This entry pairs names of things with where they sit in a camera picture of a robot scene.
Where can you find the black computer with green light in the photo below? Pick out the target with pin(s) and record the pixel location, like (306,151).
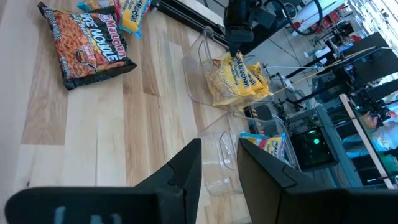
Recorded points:
(311,155)

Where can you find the black hazard-striped floor mat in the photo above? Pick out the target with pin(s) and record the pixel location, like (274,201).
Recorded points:
(261,115)

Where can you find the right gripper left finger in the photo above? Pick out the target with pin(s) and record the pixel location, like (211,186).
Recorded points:
(124,205)

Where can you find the black aluminium table frame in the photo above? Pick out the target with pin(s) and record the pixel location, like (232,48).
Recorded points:
(186,17)

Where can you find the black Maruchan fire noodle pack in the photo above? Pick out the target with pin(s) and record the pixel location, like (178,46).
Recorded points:
(87,46)

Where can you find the yellow Maruchan ramen pack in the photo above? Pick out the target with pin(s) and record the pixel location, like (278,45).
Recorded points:
(262,82)
(227,81)

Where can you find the clear plastic bin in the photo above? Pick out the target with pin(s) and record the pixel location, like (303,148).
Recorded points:
(217,161)
(194,77)

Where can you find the blue Maruchan beef ramen pack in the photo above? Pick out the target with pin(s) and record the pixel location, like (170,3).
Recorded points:
(132,18)
(270,146)

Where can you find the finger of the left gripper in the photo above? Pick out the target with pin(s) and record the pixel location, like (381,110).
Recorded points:
(239,39)

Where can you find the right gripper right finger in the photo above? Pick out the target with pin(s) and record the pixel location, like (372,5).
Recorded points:
(311,208)

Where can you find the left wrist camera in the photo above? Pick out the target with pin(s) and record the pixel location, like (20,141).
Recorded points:
(264,18)

